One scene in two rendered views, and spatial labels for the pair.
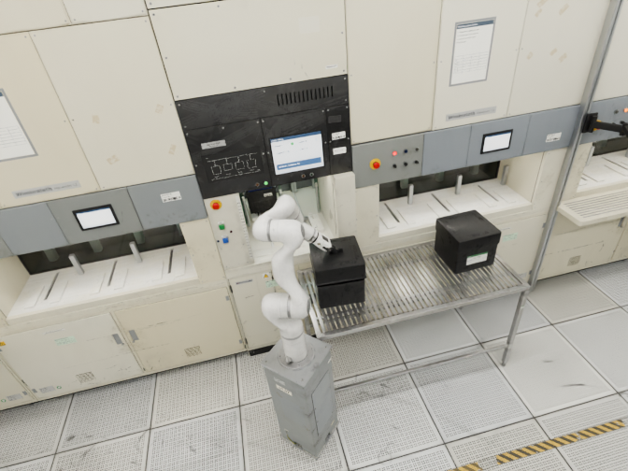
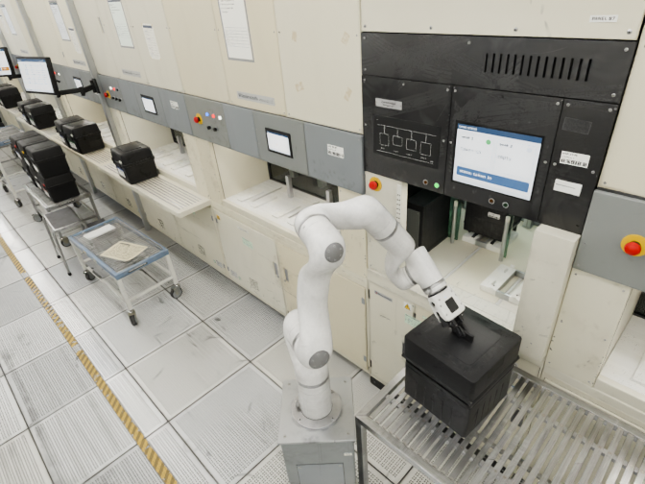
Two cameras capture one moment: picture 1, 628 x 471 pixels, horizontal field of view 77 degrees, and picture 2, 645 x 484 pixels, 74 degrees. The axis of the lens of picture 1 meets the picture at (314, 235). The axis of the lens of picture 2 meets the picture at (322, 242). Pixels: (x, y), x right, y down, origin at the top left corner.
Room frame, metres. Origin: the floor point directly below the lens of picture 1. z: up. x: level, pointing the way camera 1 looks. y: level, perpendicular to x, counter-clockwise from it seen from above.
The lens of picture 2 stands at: (0.86, -0.75, 2.16)
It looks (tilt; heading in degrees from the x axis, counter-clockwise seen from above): 32 degrees down; 57
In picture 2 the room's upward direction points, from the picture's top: 5 degrees counter-clockwise
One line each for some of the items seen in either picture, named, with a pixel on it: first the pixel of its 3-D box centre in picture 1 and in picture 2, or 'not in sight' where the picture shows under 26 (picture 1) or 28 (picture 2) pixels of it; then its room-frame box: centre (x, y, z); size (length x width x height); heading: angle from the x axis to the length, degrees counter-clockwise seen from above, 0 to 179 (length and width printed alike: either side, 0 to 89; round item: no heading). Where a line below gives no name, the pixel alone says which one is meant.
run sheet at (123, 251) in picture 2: not in sight; (123, 250); (1.11, 2.44, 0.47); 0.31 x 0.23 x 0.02; 120
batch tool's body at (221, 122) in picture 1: (278, 210); (492, 244); (2.47, 0.23, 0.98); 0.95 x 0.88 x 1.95; 9
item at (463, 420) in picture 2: (337, 279); (456, 376); (1.80, -0.11, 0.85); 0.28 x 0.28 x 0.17; 4
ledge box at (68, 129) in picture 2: not in sight; (83, 136); (1.28, 4.14, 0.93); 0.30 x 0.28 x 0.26; 102
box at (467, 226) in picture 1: (464, 241); not in sight; (1.98, -0.96, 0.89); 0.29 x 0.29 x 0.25; 11
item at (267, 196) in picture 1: (260, 191); (494, 207); (2.65, 0.36, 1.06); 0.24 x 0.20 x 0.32; 99
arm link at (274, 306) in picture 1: (282, 313); (305, 344); (1.36, 0.20, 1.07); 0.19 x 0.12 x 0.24; 77
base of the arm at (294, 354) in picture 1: (293, 342); (314, 391); (1.35, 0.17, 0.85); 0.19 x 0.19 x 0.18
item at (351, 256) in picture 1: (335, 257); (461, 343); (1.80, -0.12, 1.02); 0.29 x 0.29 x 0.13; 4
